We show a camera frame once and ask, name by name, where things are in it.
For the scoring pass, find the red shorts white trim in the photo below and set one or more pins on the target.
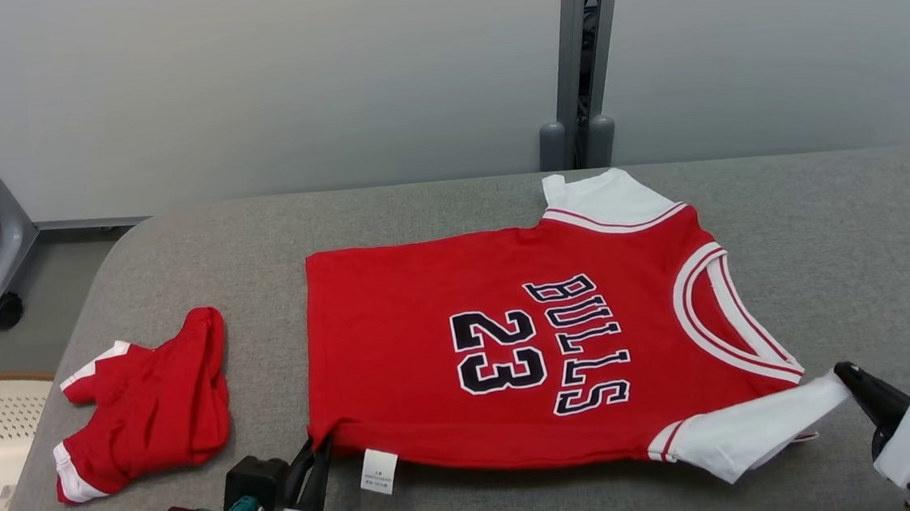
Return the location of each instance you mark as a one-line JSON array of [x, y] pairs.
[[150, 409]]

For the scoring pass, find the red Bulls 23 jersey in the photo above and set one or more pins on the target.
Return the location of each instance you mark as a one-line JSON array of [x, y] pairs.
[[428, 331]]

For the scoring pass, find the grey fabric sofa seat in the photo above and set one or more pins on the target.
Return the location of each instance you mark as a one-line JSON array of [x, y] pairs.
[[203, 259]]

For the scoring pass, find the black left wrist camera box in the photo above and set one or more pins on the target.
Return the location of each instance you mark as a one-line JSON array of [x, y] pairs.
[[255, 486]]

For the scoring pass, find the grey partition post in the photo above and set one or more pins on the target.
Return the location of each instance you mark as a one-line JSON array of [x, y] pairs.
[[573, 51]]

